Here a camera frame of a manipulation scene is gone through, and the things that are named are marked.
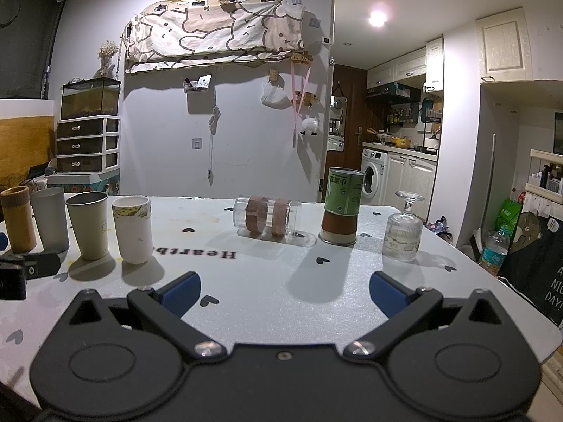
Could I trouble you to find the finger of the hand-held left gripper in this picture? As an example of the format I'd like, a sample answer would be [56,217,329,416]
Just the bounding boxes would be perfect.
[23,251,61,281]

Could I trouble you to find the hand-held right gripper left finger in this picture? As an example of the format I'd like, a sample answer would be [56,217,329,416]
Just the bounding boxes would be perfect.
[66,271,228,364]

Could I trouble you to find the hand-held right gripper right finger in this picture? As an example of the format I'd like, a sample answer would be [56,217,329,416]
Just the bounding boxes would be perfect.
[345,271,507,362]

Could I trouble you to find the grey frosted cup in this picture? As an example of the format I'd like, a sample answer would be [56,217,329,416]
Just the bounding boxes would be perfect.
[31,187,70,251]

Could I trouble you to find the brown bamboo cup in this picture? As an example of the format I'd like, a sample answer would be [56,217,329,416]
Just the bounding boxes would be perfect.
[0,186,38,254]

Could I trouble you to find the beige metal cup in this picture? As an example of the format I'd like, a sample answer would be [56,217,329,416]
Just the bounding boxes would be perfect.
[65,191,110,261]

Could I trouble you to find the white paper cup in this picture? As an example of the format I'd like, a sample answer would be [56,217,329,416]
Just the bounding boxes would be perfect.
[111,195,154,265]

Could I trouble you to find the clear glass cup brown bands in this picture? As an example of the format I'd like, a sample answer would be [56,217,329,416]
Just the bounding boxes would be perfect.
[233,194,318,247]

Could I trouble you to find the ribbed glass goblet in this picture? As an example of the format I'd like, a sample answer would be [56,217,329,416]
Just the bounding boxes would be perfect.
[381,191,426,263]

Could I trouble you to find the white heart-print tablecloth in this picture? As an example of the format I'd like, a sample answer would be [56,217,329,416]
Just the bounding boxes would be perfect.
[0,192,563,422]

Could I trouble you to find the green and brown can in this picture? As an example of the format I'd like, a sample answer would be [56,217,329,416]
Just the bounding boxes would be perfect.
[318,167,366,246]

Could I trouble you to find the white kitchen base cabinet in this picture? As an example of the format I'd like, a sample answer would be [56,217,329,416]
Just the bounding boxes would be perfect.
[384,148,439,226]

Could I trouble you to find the clear water bottle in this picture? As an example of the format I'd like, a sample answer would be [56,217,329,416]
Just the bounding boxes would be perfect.
[479,228,512,277]

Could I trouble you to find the white washing machine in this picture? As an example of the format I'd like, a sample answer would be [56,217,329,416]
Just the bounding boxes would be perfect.
[361,147,389,207]

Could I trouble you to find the wooden panel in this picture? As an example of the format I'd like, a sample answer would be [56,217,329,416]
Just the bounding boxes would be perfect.
[0,115,56,173]

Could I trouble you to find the white plastic drawer unit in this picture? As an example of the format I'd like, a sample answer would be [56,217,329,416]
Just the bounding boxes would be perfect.
[55,115,121,174]

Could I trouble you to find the green plastic bag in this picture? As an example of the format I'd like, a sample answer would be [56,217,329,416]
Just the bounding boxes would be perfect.
[496,197,525,239]

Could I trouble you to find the black printed cloth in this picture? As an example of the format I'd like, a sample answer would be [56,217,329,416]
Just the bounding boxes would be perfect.
[500,210,563,328]

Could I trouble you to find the glass fish tank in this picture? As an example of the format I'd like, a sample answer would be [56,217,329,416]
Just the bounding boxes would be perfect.
[60,77,122,121]

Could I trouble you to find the dark wooden door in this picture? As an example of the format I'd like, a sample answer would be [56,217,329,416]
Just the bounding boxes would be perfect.
[324,64,368,205]

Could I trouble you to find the door mirror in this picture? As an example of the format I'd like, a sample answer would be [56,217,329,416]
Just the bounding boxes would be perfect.
[329,95,349,138]

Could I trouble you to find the white storage shelf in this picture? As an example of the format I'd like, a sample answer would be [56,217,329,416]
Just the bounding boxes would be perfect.
[525,148,563,197]

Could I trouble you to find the black range hood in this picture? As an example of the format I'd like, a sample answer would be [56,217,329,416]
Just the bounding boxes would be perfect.
[364,82,422,106]

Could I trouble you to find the dried flower bunch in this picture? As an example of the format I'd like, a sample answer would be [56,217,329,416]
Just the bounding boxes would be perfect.
[96,40,119,78]

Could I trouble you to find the white hanging bag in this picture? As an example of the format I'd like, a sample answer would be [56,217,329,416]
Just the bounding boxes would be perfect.
[262,82,288,107]

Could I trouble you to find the pink ribbon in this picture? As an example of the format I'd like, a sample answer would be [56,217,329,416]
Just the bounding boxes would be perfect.
[290,58,311,148]

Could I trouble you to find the white kitchen upper cabinets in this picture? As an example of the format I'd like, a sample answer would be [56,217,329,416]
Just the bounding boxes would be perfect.
[366,36,445,91]

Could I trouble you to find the white hanging cable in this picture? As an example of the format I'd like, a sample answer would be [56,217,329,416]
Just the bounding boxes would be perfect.
[206,104,221,186]

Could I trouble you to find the printed cloth wall cover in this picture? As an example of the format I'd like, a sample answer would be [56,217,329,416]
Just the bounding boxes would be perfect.
[124,0,307,74]

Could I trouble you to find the white wall cabinet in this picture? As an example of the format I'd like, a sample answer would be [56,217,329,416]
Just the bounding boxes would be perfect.
[476,6,536,83]

